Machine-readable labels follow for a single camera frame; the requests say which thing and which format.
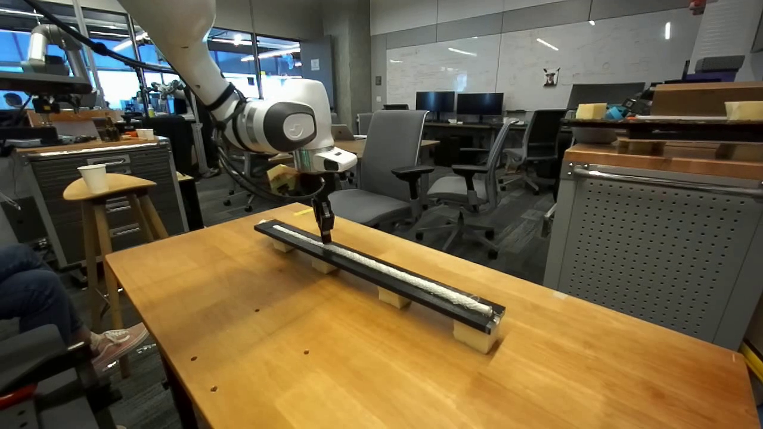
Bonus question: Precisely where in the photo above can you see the white paper cup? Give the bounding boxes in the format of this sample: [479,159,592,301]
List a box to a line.
[76,162,113,193]

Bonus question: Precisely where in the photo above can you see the yellow foam block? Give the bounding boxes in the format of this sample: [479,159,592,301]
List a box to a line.
[574,103,610,124]
[723,101,763,124]

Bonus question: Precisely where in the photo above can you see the person leg in jeans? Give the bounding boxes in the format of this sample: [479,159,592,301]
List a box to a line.
[0,243,85,347]

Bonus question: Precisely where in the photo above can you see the wooden stool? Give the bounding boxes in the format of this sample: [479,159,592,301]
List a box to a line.
[59,173,171,336]

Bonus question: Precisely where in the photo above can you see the white pink sneaker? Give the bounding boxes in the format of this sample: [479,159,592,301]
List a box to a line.
[85,320,152,376]

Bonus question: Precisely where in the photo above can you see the grey office chair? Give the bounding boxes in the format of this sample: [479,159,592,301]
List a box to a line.
[326,107,439,235]
[427,118,520,249]

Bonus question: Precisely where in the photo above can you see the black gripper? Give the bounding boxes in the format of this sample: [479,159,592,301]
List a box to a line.
[308,169,342,246]

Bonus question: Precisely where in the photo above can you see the long black slotted rail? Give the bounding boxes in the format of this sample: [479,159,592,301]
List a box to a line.
[253,217,509,336]

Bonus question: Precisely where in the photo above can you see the white lamp head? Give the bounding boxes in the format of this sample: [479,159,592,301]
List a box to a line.
[21,27,50,70]

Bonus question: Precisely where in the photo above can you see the black machine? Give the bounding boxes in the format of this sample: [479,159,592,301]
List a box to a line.
[681,52,748,83]

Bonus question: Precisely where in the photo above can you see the wooden box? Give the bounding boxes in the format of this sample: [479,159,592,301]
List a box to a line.
[652,81,763,120]

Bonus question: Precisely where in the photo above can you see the yellow bar near floor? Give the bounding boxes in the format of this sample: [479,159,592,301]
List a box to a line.
[739,344,763,386]

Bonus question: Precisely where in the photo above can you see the grey perforated metal cabinet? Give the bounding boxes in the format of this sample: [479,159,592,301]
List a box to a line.
[543,144,763,353]

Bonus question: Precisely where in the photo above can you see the black office chair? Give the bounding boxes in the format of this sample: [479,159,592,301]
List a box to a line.
[509,107,569,198]
[0,318,103,429]

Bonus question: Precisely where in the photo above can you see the grey drawer unit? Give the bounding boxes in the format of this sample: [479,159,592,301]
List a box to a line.
[16,137,190,273]

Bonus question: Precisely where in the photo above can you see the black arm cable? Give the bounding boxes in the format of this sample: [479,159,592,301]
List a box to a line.
[21,0,324,205]

